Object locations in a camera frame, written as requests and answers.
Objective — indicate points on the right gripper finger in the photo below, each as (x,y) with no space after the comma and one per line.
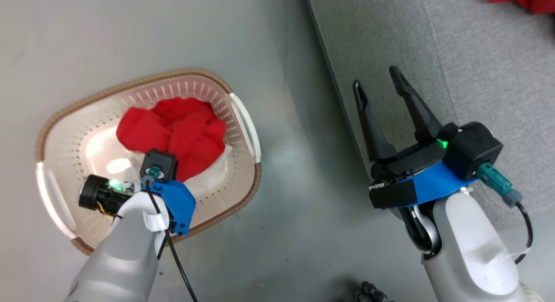
(416,107)
(375,133)

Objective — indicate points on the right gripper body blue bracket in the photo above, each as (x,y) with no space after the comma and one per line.
(416,185)

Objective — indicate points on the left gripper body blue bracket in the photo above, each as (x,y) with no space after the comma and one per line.
(180,204)

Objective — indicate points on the plain red garment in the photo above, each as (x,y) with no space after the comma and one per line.
(182,128)

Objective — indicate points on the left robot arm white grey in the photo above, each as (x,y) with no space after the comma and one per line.
(121,258)

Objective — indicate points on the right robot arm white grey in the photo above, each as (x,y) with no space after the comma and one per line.
(468,250)

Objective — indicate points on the grey fabric sofa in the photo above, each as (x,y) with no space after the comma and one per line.
(477,55)

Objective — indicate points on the left wrist teal connector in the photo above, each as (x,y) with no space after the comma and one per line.
(152,174)

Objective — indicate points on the wrist teal connector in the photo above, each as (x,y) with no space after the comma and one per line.
(498,183)
(152,174)

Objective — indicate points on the right wrist teal connector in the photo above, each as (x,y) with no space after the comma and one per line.
(498,183)

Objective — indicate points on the pink perforated laundry basket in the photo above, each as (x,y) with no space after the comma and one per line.
(86,120)

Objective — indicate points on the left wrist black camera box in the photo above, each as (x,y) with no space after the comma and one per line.
(161,159)

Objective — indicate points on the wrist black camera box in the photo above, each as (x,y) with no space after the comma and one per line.
(472,150)
(161,159)

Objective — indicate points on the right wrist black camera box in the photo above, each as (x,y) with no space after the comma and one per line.
(472,150)

